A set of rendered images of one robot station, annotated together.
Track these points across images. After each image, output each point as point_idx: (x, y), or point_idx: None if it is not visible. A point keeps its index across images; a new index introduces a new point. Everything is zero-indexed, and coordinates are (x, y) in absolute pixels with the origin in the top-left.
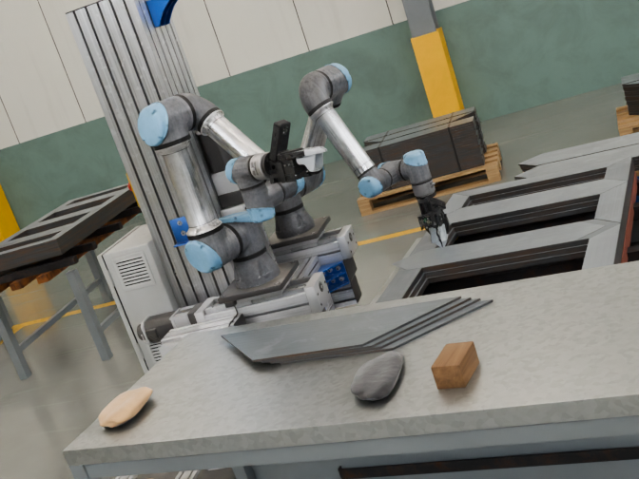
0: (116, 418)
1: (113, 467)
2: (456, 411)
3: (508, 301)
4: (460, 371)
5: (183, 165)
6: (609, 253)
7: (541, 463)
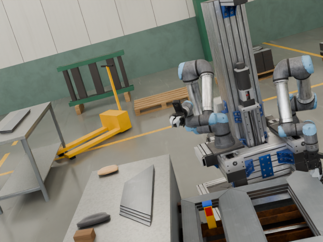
0: (98, 172)
1: None
2: None
3: (146, 231)
4: (73, 239)
5: (189, 90)
6: None
7: None
